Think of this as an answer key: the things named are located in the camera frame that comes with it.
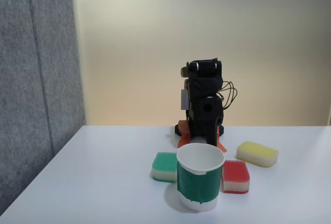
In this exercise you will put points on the white controller box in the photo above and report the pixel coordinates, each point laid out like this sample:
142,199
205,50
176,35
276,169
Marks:
184,99

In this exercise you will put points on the red sponge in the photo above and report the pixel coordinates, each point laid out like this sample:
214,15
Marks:
235,175

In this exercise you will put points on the white cup with green tape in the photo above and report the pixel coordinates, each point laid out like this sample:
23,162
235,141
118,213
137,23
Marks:
199,182

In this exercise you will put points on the yellow sponge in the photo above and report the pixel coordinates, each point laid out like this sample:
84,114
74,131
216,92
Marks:
257,154

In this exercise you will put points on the green sponge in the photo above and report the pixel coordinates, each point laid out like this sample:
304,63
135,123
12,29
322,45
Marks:
164,164

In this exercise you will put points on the grey felt partition panel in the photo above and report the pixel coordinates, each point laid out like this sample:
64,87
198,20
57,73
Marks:
36,79

